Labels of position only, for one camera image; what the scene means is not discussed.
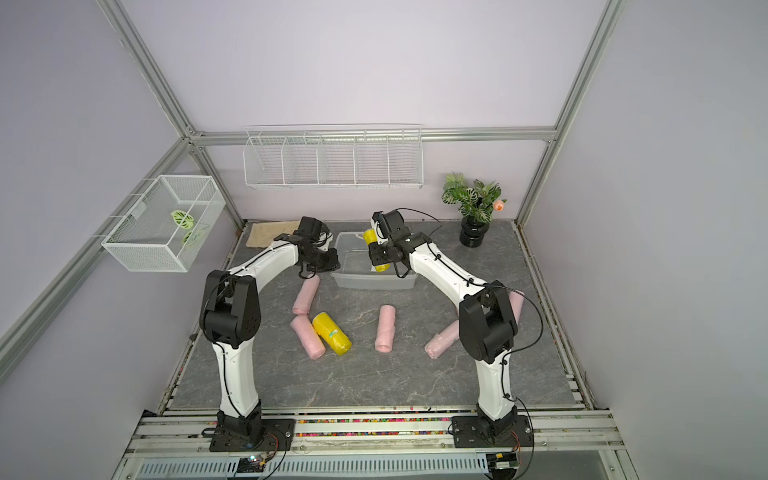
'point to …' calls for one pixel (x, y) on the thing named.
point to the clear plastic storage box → (355, 269)
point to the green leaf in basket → (182, 218)
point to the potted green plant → (476, 204)
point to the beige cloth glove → (263, 234)
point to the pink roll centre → (386, 329)
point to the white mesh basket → (163, 229)
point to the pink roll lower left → (309, 337)
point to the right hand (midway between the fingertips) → (375, 249)
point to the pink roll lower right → (442, 341)
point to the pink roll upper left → (306, 295)
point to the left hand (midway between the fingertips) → (339, 265)
